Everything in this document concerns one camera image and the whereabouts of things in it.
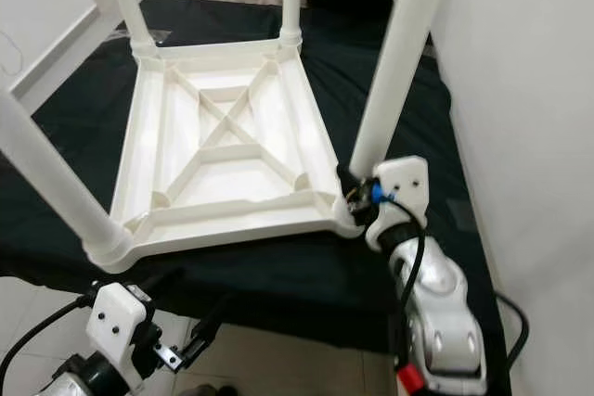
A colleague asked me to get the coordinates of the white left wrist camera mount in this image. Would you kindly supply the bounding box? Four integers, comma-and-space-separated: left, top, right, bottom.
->
85, 282, 149, 388

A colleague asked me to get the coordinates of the black tablecloth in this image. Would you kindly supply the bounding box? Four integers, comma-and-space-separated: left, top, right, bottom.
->
0, 0, 511, 388

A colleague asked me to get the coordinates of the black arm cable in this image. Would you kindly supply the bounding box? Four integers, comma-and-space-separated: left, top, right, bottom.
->
376, 194, 428, 360
0, 294, 98, 396

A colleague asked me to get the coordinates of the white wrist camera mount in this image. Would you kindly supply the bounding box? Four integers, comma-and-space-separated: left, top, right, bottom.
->
365, 156, 430, 251
85, 282, 149, 388

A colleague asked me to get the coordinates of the white plastic table top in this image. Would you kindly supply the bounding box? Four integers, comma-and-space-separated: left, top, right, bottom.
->
84, 39, 368, 273

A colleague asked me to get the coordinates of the grey robot left leg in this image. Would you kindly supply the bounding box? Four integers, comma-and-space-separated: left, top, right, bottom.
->
176, 382, 242, 396

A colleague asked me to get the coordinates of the red connector block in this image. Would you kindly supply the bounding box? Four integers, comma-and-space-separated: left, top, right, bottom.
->
396, 365, 426, 395

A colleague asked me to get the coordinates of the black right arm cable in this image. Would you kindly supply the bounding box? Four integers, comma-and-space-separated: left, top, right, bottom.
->
376, 194, 428, 360

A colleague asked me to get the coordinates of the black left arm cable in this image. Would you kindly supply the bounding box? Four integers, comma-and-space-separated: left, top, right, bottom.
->
0, 294, 98, 396

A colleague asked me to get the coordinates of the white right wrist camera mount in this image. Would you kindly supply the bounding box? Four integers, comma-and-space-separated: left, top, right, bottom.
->
365, 156, 430, 251

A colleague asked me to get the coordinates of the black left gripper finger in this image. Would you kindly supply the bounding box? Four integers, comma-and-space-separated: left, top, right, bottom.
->
178, 299, 226, 366
139, 266, 185, 293

